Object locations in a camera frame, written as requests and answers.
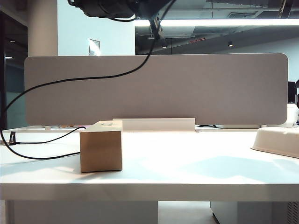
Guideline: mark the black ceiling spotlight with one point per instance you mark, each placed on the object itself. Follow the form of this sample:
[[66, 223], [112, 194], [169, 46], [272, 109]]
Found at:
[[230, 43]]

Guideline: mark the red ceiling sign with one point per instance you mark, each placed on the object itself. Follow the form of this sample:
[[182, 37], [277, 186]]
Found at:
[[197, 40]]

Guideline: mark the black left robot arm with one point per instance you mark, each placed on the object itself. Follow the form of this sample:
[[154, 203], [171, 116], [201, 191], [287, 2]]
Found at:
[[100, 8]]

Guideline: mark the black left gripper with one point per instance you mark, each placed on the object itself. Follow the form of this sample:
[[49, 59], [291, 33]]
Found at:
[[149, 9]]

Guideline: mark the white rounded appliance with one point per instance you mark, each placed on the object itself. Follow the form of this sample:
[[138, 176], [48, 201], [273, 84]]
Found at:
[[293, 114]]

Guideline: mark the dark office equipment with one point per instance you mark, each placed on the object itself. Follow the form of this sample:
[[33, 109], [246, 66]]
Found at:
[[293, 93]]

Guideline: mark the paper wall notice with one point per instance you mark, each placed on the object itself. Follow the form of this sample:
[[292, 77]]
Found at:
[[94, 47]]

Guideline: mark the brown cardboard box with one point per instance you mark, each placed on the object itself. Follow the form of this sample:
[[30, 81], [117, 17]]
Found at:
[[100, 151]]

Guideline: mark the grey fabric desk divider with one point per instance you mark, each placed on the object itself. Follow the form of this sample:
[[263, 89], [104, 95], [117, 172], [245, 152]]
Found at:
[[163, 93]]

